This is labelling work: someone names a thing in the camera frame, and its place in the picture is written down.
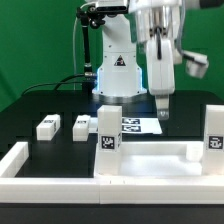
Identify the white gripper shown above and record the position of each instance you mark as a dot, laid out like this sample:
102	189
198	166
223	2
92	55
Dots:
160	72

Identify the white square desk top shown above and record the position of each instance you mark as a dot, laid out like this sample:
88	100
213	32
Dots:
151	159

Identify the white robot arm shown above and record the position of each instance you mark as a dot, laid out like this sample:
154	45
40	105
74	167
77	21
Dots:
142	42

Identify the fiducial marker sheet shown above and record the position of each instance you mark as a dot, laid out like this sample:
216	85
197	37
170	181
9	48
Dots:
141	126

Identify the white U-shaped obstacle fence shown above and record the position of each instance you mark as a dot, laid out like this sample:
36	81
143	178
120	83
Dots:
204	189

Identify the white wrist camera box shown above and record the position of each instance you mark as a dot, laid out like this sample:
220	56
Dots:
196	64

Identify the black camera stand pole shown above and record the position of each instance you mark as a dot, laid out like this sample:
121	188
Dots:
87	46

